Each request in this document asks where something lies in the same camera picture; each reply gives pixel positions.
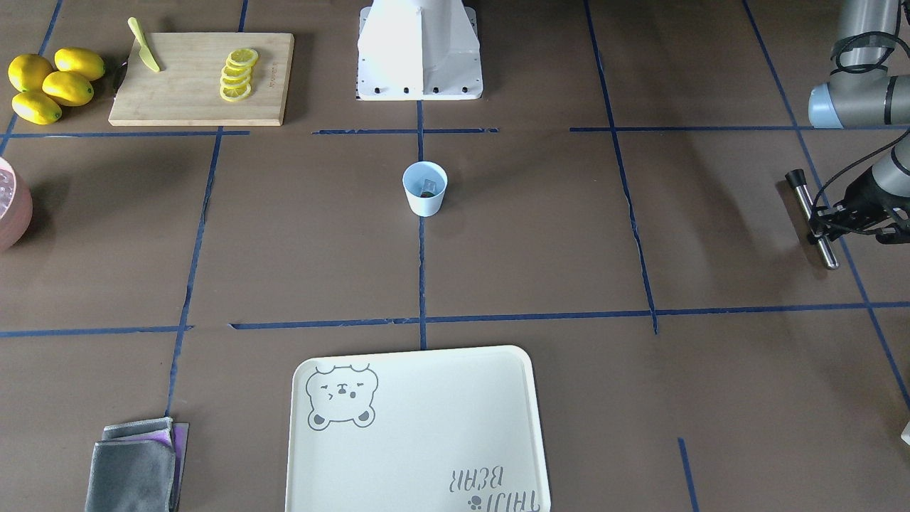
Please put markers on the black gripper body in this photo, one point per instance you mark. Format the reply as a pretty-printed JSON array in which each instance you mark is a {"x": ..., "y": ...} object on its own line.
[{"x": 866, "y": 193}]

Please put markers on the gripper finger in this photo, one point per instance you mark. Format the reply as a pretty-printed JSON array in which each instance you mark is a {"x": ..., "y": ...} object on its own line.
[{"x": 819, "y": 230}]

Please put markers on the steel muddler black tip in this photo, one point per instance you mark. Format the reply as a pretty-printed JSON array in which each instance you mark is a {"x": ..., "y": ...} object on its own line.
[{"x": 796, "y": 180}]

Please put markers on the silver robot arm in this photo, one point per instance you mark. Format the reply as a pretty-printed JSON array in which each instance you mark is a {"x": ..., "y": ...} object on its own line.
[{"x": 861, "y": 92}]

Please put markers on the light blue plastic cup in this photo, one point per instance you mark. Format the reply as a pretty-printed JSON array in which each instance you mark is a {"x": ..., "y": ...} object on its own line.
[{"x": 413, "y": 174}]

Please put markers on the pink bowl of ice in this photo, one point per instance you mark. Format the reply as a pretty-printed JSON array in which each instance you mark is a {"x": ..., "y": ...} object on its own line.
[{"x": 16, "y": 206}]

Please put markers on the cream bear tray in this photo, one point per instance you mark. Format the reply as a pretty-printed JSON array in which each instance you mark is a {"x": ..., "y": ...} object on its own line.
[{"x": 437, "y": 430}]

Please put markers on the lemon slices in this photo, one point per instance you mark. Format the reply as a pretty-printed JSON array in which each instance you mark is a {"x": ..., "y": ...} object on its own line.
[{"x": 236, "y": 77}]

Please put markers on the wooden cutting board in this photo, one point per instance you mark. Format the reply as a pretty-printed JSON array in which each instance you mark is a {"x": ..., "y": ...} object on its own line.
[{"x": 185, "y": 92}]

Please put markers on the yellow plastic knife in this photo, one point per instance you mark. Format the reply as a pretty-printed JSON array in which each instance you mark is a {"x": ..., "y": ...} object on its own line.
[{"x": 145, "y": 52}]

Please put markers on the grey folded cloth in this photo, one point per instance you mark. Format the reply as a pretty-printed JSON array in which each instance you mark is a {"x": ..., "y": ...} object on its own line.
[{"x": 138, "y": 466}]

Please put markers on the yellow lemon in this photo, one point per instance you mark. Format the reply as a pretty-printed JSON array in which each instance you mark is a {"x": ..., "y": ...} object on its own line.
[
  {"x": 81, "y": 61},
  {"x": 68, "y": 89},
  {"x": 27, "y": 72},
  {"x": 36, "y": 107}
]

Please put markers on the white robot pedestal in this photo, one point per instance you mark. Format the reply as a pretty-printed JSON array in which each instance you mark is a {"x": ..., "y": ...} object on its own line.
[{"x": 418, "y": 51}]

